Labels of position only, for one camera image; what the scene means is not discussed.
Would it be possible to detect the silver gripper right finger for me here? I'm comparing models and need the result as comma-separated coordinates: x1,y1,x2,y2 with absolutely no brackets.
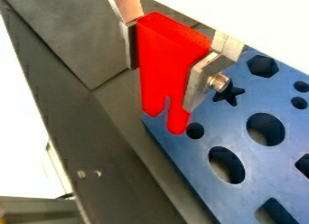
181,31,244,112

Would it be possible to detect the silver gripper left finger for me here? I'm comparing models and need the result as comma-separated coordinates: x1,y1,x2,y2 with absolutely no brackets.
108,0,143,70

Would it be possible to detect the red square-circle object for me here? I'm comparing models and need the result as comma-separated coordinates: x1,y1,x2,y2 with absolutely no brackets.
136,12,211,135

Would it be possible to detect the blue foam shape board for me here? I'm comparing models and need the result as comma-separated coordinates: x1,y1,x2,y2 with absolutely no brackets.
141,49,309,224

